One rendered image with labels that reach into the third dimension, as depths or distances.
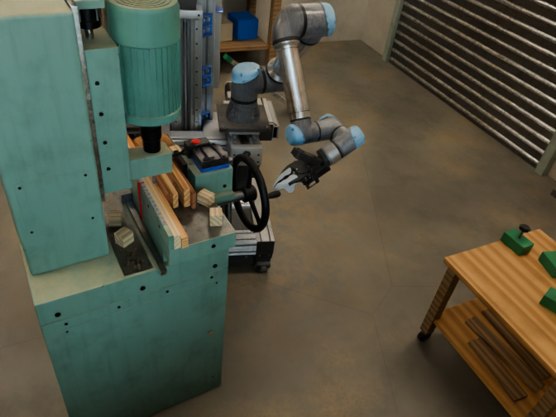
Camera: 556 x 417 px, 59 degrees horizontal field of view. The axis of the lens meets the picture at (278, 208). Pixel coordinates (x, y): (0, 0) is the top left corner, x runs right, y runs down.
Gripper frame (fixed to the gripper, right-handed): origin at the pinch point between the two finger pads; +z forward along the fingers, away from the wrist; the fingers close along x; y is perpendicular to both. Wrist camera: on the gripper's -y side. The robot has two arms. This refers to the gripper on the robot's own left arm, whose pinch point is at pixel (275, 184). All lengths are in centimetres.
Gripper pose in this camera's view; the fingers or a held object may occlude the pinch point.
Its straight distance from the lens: 171.3
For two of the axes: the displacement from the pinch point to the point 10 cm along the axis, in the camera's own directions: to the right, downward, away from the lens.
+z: -8.3, 5.6, -0.6
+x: -4.5, -5.8, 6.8
